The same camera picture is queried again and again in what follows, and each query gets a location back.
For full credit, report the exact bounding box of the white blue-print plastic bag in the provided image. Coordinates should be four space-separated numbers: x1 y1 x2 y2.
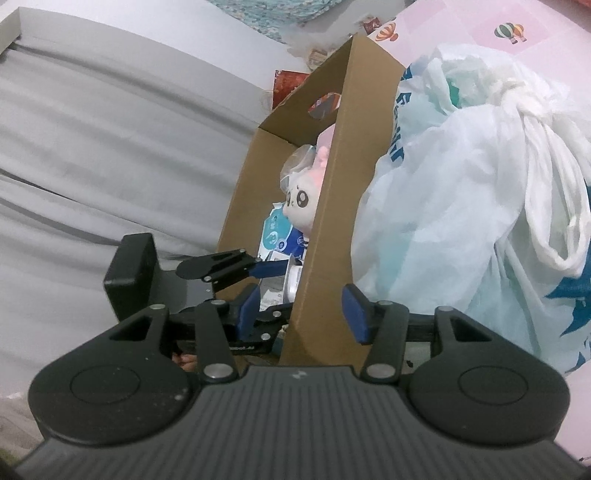
351 44 591 374

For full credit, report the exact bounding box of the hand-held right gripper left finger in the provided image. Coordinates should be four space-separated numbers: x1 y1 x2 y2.
108 284 262 381

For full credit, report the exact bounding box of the brown cardboard box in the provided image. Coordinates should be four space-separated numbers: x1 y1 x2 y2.
216 34 407 367

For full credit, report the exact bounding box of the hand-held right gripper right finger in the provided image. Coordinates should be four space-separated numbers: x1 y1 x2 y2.
342 284 504 381

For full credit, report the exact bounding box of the white soft packet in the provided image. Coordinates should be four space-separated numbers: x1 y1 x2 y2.
284 257 305 301

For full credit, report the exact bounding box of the blue tissue pack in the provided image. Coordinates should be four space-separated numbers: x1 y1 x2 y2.
259 203 308 261

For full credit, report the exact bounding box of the grey curtain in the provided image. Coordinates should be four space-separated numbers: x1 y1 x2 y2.
0 41 287 402

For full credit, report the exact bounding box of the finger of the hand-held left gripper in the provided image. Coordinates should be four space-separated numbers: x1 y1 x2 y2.
249 302 295 341
176 249 290 283

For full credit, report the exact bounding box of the teal floral wall cloth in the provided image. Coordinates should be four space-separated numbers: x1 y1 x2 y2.
240 0 407 44

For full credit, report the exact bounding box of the pink white plush toy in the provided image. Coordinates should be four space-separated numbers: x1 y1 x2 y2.
281 145 331 232

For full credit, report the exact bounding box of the red printed bag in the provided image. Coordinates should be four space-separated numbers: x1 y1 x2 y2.
272 69 342 121

